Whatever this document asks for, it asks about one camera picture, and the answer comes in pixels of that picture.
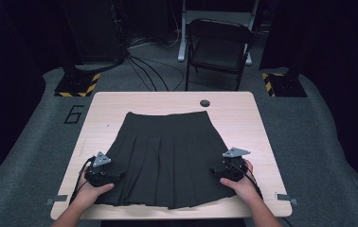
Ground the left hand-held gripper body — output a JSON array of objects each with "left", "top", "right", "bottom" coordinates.
[{"left": 84, "top": 150, "right": 122, "bottom": 187}]

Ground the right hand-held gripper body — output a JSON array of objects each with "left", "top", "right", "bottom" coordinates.
[{"left": 222, "top": 147, "right": 251, "bottom": 183}]

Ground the black pleated skirt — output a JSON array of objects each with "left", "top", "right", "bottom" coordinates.
[{"left": 95, "top": 111, "right": 238, "bottom": 211}]

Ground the person's left hand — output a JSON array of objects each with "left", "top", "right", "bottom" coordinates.
[{"left": 78, "top": 182, "right": 116, "bottom": 207}]

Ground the person's right hand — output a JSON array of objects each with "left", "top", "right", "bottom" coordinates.
[{"left": 220, "top": 159, "right": 260, "bottom": 204}]

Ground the grey tape strip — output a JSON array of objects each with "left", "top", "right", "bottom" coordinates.
[
  {"left": 276, "top": 192, "right": 298, "bottom": 206},
  {"left": 45, "top": 194, "right": 69, "bottom": 206}
]

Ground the black stand base striped edge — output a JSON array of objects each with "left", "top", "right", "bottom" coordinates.
[
  {"left": 261, "top": 72, "right": 308, "bottom": 98},
  {"left": 54, "top": 73, "right": 101, "bottom": 98}
]

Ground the black folding chair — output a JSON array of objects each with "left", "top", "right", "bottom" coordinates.
[{"left": 185, "top": 18, "right": 256, "bottom": 92}]

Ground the black cabinet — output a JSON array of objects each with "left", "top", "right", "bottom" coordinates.
[{"left": 61, "top": 0, "right": 126, "bottom": 64}]

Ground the left hand-held gripper black cable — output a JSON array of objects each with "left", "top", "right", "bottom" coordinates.
[{"left": 68, "top": 156, "right": 97, "bottom": 205}]

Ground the hand-held gripper black cable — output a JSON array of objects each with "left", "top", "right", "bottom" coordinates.
[
  {"left": 68, "top": 156, "right": 97, "bottom": 205},
  {"left": 230, "top": 161, "right": 264, "bottom": 201}
]

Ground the right hand-held gripper black cable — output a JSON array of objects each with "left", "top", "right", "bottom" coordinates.
[{"left": 230, "top": 161, "right": 264, "bottom": 201}]

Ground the black floor cable bundle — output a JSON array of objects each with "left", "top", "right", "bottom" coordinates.
[{"left": 126, "top": 53, "right": 186, "bottom": 93}]

